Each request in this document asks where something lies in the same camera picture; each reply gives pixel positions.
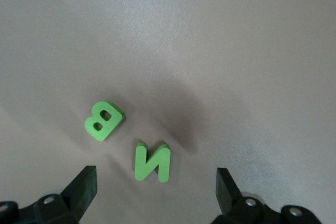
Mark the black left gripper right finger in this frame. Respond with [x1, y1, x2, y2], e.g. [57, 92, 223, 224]
[212, 167, 266, 224]

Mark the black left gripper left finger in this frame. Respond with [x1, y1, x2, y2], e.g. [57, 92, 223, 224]
[34, 165, 98, 224]

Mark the green foam letter B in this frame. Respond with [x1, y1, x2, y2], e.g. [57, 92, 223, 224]
[84, 100, 125, 142]

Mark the green foam letter N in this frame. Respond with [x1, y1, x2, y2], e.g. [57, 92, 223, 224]
[134, 142, 171, 183]

